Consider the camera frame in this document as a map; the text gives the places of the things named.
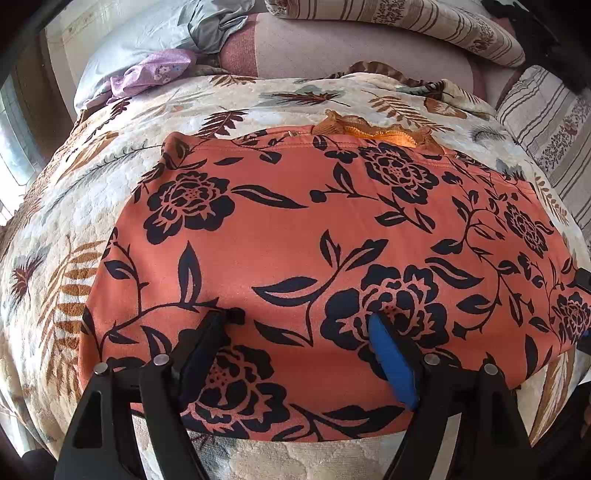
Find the pink bed sheet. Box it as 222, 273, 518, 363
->
219, 13, 518, 109

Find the cream leaf-print blanket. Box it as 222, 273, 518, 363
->
0, 62, 591, 480

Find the long striped floral pillow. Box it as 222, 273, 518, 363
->
265, 0, 527, 69

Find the orange floral garment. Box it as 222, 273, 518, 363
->
81, 130, 591, 444

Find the dark cloth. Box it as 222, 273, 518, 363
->
482, 0, 591, 97

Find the orange ruffled cloth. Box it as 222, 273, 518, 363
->
314, 110, 444, 153

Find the pale blue pillow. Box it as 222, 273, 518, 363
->
74, 0, 222, 112

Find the grey cloth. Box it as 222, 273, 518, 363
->
178, 0, 250, 58

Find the square striped floral pillow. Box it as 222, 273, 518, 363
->
496, 65, 591, 213

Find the purple floral cloth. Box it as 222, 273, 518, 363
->
107, 48, 197, 104

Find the window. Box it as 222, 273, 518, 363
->
0, 78, 42, 217

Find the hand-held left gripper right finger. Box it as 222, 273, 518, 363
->
367, 311, 532, 480

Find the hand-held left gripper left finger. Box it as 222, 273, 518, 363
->
54, 308, 246, 480

